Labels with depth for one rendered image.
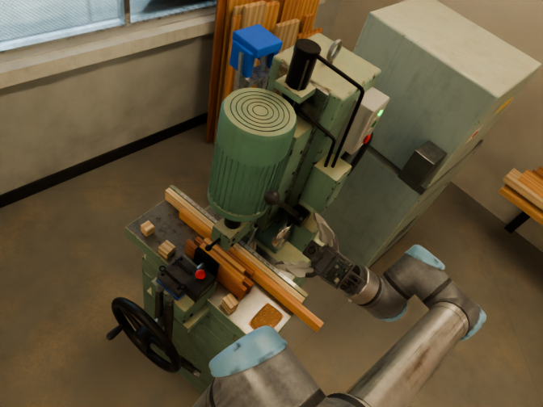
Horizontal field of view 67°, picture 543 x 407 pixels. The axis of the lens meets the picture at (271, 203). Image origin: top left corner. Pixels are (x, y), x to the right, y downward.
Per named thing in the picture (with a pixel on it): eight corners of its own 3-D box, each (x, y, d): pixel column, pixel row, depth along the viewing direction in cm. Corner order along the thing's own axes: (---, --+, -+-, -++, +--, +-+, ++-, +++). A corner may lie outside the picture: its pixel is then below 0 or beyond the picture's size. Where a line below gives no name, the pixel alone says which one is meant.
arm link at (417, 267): (453, 272, 104) (417, 304, 107) (419, 240, 109) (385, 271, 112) (452, 274, 96) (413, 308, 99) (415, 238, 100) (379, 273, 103)
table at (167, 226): (101, 253, 134) (98, 243, 129) (170, 203, 152) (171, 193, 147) (240, 382, 118) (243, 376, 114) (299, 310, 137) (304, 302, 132)
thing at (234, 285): (184, 252, 134) (185, 241, 129) (187, 249, 134) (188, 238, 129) (241, 300, 127) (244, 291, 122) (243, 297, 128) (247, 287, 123)
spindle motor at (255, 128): (193, 195, 112) (204, 104, 88) (235, 165, 122) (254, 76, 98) (242, 234, 107) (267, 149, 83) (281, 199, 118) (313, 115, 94)
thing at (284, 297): (178, 217, 142) (178, 210, 139) (183, 214, 143) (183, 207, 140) (316, 332, 126) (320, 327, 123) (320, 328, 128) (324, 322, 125)
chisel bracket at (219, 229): (209, 241, 128) (212, 225, 122) (238, 216, 137) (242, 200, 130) (226, 255, 127) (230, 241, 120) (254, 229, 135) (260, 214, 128)
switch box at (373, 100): (334, 144, 118) (355, 99, 106) (351, 129, 124) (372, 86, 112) (351, 156, 117) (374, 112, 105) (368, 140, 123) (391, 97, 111)
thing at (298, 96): (268, 103, 102) (285, 41, 89) (287, 92, 107) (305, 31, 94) (293, 120, 100) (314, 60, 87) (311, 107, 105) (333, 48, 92)
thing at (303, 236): (280, 236, 139) (289, 216, 130) (292, 224, 143) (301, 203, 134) (302, 253, 136) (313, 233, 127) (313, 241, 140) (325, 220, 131)
